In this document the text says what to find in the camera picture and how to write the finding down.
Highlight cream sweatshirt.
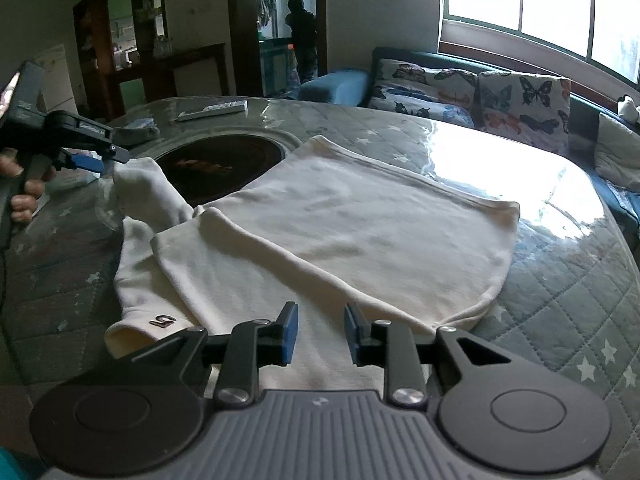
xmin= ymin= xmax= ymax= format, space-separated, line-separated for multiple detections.
xmin=104 ymin=136 xmax=520 ymax=390

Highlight person in dark clothes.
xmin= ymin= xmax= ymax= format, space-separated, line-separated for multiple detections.
xmin=285 ymin=0 xmax=318 ymax=84

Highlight person left hand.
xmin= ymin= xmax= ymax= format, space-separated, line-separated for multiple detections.
xmin=0 ymin=148 xmax=55 ymax=224

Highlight round black induction cooker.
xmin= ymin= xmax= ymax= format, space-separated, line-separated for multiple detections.
xmin=156 ymin=134 xmax=285 ymax=207

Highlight grey remote control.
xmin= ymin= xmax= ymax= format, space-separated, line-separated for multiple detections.
xmin=176 ymin=100 xmax=248 ymax=122

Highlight blue white cabinet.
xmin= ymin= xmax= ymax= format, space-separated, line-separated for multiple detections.
xmin=259 ymin=38 xmax=299 ymax=96

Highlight quilted grey star table cover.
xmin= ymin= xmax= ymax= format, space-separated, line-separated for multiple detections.
xmin=1 ymin=98 xmax=639 ymax=479

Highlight blue corner sofa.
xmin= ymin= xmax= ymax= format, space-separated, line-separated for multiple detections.
xmin=297 ymin=47 xmax=639 ymax=247

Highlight small butterfly pillow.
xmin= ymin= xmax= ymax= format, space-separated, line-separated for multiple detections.
xmin=368 ymin=58 xmax=477 ymax=128

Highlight large butterfly pillow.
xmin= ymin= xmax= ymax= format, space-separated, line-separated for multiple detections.
xmin=477 ymin=70 xmax=572 ymax=156

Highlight grey square pillow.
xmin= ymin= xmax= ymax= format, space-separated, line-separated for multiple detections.
xmin=594 ymin=114 xmax=640 ymax=193

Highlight panda plush toy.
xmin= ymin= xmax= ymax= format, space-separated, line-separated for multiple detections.
xmin=617 ymin=94 xmax=640 ymax=124

